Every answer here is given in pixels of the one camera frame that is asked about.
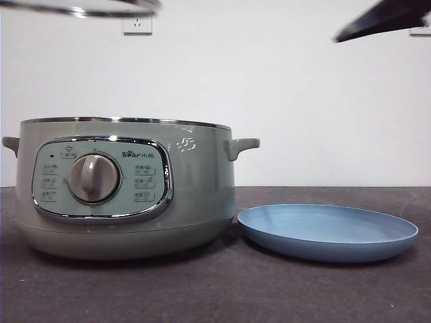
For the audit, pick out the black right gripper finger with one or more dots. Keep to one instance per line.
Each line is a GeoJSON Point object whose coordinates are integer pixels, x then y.
{"type": "Point", "coordinates": [390, 15]}

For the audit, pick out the glass lid with green knob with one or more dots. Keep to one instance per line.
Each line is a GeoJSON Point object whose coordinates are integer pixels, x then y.
{"type": "Point", "coordinates": [101, 6]}

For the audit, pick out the blue round plate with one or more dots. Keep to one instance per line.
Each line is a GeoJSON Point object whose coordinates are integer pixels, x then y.
{"type": "Point", "coordinates": [323, 228]}

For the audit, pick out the pale green electric steamer pot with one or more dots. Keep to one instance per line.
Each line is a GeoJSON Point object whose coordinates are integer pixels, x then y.
{"type": "Point", "coordinates": [195, 188]}

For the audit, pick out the white wall socket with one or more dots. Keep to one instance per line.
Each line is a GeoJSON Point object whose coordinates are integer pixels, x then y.
{"type": "Point", "coordinates": [421, 32]}
{"type": "Point", "coordinates": [137, 26]}

